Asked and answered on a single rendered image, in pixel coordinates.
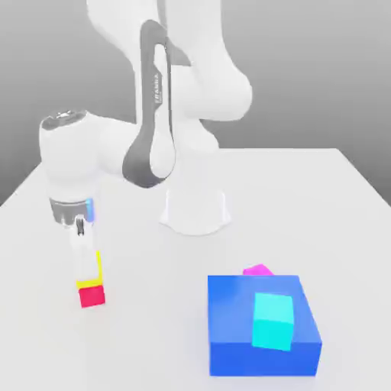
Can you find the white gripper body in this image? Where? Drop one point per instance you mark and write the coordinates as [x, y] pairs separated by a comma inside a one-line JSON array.
[[83, 256]]

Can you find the small yellow cube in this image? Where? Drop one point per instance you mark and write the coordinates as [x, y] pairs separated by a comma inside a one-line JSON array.
[[99, 268]]

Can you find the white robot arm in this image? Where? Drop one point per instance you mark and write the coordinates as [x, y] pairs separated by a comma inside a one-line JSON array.
[[195, 76]]

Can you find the small red cube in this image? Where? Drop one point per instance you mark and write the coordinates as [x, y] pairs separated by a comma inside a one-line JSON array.
[[92, 296]]

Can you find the small magenta cube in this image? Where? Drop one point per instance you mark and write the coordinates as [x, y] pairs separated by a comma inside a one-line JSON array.
[[257, 270]]

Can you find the small cyan cube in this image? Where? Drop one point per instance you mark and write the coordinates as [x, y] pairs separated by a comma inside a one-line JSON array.
[[272, 323]]

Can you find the large blue box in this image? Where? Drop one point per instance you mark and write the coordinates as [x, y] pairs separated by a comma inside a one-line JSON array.
[[232, 317]]

